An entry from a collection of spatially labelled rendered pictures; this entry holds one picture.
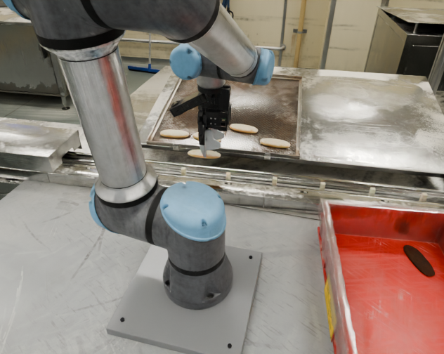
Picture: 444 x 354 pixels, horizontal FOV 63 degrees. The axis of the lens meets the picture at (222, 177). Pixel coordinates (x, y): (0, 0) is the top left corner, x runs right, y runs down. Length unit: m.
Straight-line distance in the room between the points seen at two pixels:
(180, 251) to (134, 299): 0.18
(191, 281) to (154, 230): 0.13
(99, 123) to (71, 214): 0.54
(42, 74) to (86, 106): 3.25
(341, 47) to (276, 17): 0.85
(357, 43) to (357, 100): 3.02
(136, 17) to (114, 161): 0.26
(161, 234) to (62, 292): 0.31
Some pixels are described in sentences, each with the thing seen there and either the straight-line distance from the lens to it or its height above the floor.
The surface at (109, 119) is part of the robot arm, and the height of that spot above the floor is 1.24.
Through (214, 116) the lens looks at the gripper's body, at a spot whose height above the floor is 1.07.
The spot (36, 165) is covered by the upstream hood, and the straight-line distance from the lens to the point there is 1.23.
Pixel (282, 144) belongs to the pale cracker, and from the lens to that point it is 1.18.
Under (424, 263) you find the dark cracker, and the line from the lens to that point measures 0.99.
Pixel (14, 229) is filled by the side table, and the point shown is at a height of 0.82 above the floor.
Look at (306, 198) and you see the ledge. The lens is 1.03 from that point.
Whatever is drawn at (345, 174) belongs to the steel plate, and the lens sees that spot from 1.25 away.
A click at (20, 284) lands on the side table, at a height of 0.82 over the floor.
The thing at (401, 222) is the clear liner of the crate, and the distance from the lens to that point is 1.00.
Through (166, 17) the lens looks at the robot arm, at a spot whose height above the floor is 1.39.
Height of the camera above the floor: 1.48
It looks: 34 degrees down
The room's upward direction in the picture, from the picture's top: 1 degrees clockwise
